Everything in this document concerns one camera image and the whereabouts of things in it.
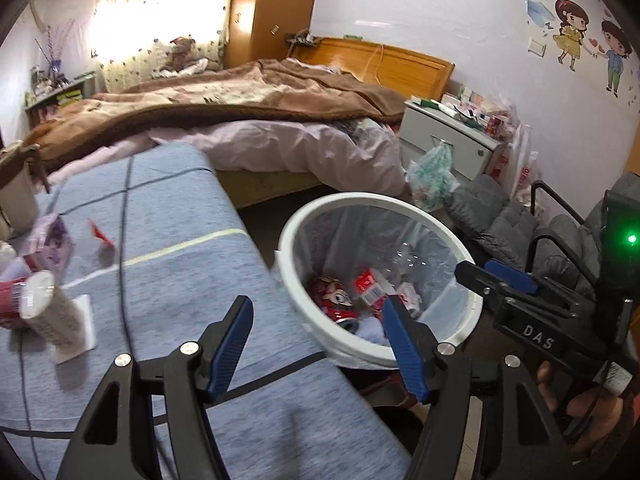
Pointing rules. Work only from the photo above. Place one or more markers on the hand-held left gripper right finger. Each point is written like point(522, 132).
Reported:
point(407, 355)

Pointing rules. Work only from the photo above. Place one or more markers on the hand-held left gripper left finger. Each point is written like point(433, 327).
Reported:
point(230, 345)

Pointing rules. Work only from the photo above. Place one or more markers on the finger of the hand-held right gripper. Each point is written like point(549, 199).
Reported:
point(475, 277)
point(510, 274)

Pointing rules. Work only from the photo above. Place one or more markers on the white round trash bin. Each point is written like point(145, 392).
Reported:
point(290, 260)

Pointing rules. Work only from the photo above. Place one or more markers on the purple packet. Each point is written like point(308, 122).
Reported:
point(52, 242)

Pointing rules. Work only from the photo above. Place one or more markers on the person's right hand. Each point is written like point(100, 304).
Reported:
point(595, 410)

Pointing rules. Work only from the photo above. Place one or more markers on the red plastic crate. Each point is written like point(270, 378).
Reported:
point(390, 391)

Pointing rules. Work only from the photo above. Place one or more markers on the red and white wrapper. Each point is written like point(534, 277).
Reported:
point(367, 285)

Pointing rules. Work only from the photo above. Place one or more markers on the blue checked cloth cover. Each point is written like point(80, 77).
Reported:
point(190, 270)

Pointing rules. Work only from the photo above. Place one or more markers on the black metal chair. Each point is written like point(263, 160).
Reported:
point(550, 187)

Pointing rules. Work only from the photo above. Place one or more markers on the crushed red drink can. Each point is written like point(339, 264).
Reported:
point(330, 295)

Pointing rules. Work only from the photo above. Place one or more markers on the white and red plastic bags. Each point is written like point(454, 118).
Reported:
point(515, 170)

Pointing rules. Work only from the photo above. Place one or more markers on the green printed plastic bag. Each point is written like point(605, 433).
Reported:
point(430, 175)

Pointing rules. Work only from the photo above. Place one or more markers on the white nightstand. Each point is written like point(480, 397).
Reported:
point(465, 155)

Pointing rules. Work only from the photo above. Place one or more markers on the clear plastic bin liner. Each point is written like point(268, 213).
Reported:
point(350, 240)

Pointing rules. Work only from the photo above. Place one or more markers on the pile of medicine boxes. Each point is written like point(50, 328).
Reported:
point(480, 110)

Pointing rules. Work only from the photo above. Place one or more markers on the small red wrapper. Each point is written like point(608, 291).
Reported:
point(100, 234)

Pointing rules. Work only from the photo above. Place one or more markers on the white cylindrical tube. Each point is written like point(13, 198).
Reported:
point(55, 310)

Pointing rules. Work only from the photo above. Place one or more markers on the pink duvet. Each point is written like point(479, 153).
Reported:
point(300, 150)

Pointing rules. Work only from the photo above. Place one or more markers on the red cartoon drink can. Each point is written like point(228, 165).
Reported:
point(10, 305)

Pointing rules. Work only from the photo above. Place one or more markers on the wooden bed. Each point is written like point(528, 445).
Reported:
point(400, 65)

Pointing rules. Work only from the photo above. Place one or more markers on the bed with brown blanket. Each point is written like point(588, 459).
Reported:
point(225, 90)

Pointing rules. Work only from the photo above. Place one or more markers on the brown teddy bear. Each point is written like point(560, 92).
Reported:
point(181, 52)

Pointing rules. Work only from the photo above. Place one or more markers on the cluttered desk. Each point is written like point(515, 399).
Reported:
point(65, 97)

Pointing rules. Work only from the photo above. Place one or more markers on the wooden wardrobe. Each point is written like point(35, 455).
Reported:
point(280, 5)

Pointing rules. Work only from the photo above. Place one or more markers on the vase of purple branches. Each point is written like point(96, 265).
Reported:
point(55, 55)

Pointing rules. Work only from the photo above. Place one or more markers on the patterned window curtain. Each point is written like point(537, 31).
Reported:
point(150, 10)

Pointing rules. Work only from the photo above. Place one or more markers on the white light switch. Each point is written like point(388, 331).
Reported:
point(536, 46)

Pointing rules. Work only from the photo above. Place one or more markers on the cartoon wall sticker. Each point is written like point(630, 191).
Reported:
point(570, 30)

